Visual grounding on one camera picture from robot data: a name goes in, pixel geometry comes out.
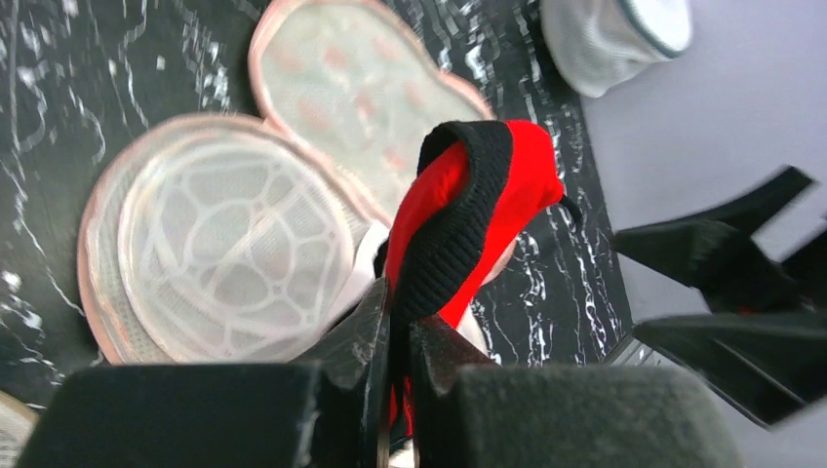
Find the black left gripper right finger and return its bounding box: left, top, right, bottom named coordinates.
left=409, top=317, right=743, bottom=467

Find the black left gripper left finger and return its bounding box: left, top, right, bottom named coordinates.
left=18, top=280, right=389, bottom=467

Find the red bra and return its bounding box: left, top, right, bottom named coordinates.
left=383, top=118, right=568, bottom=441

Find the floral mesh laundry bag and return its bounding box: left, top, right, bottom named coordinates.
left=77, top=1, right=493, bottom=364

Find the white cylindrical mesh bag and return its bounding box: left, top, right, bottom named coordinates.
left=539, top=0, right=693, bottom=98

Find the beige round mesh laundry bag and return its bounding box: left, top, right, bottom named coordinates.
left=0, top=392, right=38, bottom=468

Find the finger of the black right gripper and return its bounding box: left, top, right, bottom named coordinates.
left=611, top=166, right=815, bottom=314
left=633, top=312, right=826, bottom=427

